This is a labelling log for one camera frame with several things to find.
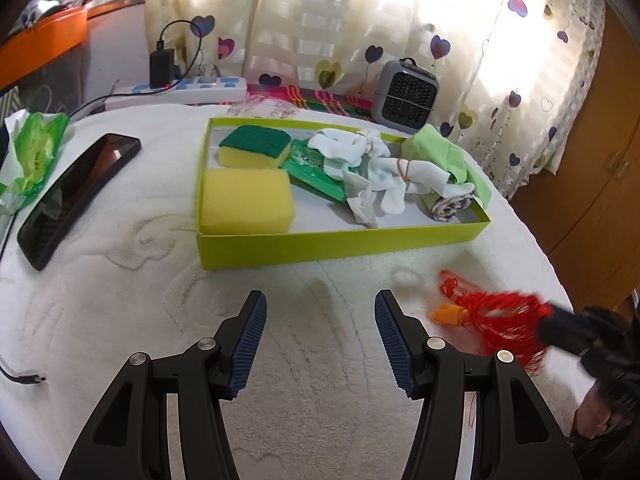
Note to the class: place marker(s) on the green packet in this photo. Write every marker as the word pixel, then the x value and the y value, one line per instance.
pixel 304 164

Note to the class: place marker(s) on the grey mini heater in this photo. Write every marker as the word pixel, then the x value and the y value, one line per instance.
pixel 405 96

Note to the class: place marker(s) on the right hand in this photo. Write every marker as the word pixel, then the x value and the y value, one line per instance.
pixel 594 417

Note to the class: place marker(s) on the white sock bundle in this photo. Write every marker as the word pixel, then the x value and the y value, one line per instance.
pixel 390 180
pixel 343 150

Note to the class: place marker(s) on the green tissue pack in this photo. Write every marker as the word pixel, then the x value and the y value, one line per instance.
pixel 34 141

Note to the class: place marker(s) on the colourful striped cloth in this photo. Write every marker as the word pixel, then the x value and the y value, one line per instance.
pixel 317 100

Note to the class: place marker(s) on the lime green shallow box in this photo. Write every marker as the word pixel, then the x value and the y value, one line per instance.
pixel 321 230

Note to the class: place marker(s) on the orange shelf tray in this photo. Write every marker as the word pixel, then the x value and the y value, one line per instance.
pixel 42 43

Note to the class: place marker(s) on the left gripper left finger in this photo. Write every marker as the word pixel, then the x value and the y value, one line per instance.
pixel 126 436

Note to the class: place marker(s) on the plain yellow sponge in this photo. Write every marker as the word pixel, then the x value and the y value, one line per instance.
pixel 246 202

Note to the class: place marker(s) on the black charger adapter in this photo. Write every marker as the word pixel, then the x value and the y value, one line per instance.
pixel 162 63

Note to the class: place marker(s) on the red tassel knot ornament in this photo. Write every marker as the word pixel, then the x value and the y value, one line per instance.
pixel 500 320

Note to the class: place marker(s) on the green topped yellow sponge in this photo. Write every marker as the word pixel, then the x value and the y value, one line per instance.
pixel 254 147

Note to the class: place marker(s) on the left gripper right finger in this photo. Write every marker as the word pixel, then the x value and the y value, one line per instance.
pixel 516 435

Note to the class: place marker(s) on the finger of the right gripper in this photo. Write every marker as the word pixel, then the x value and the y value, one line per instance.
pixel 565 330

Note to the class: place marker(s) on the heart pattern curtain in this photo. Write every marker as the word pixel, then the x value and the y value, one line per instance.
pixel 512 74

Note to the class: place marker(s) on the white power strip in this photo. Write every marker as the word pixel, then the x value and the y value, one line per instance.
pixel 191 91

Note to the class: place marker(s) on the black smartphone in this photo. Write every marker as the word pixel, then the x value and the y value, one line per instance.
pixel 68 197

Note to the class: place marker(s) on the light green cloth roll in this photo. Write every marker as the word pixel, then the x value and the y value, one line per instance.
pixel 450 164

